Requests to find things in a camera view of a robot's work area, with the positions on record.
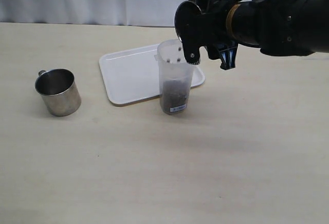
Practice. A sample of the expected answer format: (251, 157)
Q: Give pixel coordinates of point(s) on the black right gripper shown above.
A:
(216, 39)

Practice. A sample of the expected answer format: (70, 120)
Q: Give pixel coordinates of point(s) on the steel mug with kibble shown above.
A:
(188, 22)

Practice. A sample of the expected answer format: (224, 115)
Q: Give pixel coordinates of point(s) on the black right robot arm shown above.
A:
(278, 28)

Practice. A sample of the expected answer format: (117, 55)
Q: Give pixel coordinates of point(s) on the clear plastic tall container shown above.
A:
(175, 76)

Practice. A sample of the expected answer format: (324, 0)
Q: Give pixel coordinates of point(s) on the white plastic tray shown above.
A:
(131, 76)

